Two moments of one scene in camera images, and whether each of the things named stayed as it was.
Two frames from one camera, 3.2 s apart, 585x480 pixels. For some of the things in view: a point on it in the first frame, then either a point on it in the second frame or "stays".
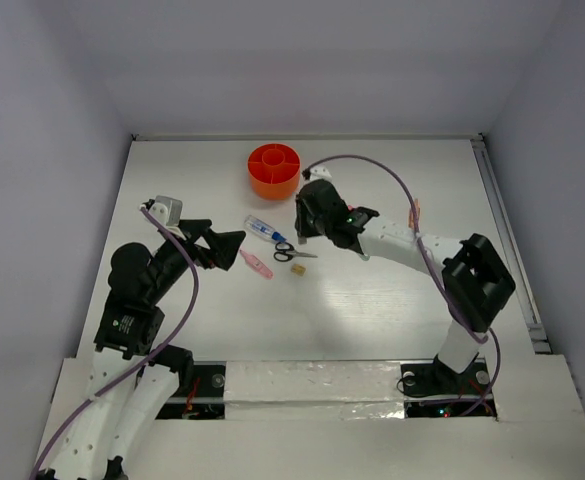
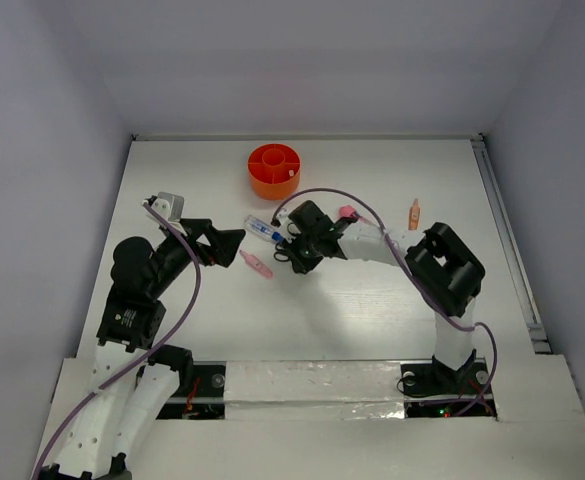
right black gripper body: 323,228 → 303,249
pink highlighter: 256,265 stays
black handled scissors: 285,252 stays
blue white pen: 257,226 stays
